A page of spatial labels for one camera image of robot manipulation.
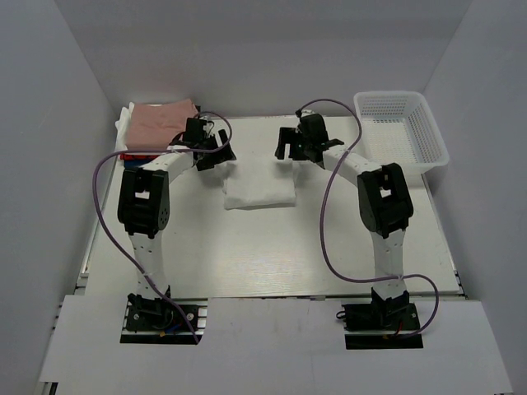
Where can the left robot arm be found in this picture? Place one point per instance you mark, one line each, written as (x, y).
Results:
(144, 197)

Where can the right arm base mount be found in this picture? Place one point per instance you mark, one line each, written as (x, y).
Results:
(368, 328)

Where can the red printed folded t-shirt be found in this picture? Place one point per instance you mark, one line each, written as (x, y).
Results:
(137, 157)

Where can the white plastic mesh basket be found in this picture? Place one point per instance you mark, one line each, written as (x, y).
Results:
(399, 127)

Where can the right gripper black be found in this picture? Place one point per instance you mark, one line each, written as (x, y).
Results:
(287, 137)

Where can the white folded t-shirt in stack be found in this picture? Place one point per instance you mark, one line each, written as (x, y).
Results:
(122, 127)

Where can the navy blue folded t-shirt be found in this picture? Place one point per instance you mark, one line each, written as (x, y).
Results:
(134, 163)

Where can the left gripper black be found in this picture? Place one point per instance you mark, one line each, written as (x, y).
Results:
(222, 153)

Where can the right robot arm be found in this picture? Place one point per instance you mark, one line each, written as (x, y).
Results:
(384, 202)

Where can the pink t-shirt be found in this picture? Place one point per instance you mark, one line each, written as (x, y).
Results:
(153, 127)

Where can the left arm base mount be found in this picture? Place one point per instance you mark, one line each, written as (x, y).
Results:
(157, 322)

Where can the white t-shirt with robot print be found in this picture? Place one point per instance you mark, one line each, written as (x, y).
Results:
(258, 182)

